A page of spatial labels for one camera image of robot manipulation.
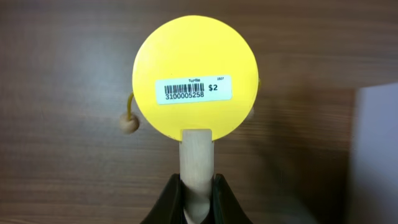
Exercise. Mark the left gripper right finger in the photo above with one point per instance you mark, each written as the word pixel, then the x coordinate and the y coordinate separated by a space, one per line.
pixel 225 208

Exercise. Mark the pink cardboard box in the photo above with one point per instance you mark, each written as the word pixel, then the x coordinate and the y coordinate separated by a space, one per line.
pixel 373 162

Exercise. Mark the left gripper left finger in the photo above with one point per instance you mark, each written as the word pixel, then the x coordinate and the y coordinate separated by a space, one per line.
pixel 168 209

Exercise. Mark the yellow wooden rattle drum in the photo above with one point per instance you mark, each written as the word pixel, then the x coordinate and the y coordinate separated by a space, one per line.
pixel 195 80

